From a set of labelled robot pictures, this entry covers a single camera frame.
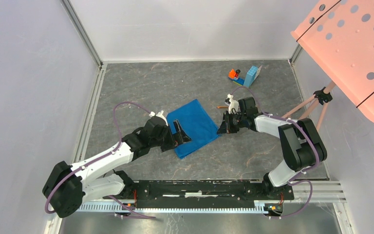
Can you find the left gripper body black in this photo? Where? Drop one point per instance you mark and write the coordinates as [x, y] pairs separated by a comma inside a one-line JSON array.
[[165, 137]]

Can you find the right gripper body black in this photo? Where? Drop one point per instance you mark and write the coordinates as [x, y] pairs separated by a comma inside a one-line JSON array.
[[233, 122]]

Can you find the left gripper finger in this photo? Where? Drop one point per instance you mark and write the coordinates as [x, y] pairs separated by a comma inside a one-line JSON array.
[[168, 146], [180, 137]]

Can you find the blue cloth napkin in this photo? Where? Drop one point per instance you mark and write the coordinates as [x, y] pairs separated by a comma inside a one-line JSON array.
[[197, 125]]

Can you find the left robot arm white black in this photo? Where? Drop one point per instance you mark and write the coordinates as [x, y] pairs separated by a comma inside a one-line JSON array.
[[69, 186]]

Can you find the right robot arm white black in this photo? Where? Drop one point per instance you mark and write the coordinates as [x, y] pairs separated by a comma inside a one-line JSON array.
[[302, 147]]

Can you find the toy brick set colourful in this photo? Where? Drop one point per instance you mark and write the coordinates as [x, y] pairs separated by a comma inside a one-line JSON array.
[[250, 76]]

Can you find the pink perforated music stand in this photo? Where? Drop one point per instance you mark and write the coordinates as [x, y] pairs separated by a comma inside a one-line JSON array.
[[336, 38]]

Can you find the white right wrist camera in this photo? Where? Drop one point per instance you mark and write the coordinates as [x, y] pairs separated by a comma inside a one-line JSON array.
[[233, 105]]

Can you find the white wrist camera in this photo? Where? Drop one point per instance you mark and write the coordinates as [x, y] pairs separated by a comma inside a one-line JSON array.
[[161, 114], [233, 105]]

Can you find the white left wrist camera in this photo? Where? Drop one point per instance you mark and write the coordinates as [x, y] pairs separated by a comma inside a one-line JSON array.
[[161, 114]]

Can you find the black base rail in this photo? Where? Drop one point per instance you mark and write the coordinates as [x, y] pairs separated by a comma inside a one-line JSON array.
[[203, 196]]

